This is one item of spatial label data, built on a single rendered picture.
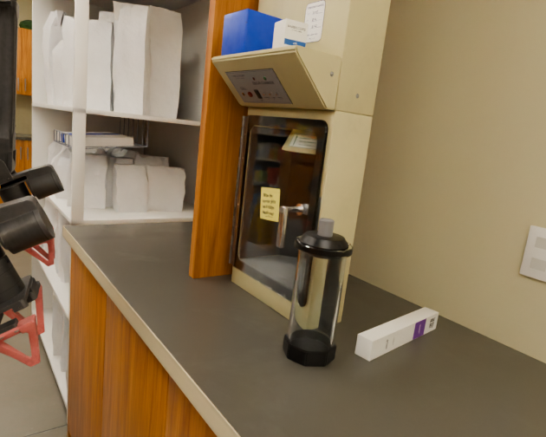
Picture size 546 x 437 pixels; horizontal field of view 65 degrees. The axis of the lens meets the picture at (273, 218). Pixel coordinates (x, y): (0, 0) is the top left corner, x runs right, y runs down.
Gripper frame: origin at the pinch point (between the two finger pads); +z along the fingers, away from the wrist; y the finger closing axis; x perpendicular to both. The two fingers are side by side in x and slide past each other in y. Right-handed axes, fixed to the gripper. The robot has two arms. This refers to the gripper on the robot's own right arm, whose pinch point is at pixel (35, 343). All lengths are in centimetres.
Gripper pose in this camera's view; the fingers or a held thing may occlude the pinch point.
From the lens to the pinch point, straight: 78.7
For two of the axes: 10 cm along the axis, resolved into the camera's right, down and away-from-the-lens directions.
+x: -8.7, 4.1, -2.9
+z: 3.0, 8.9, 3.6
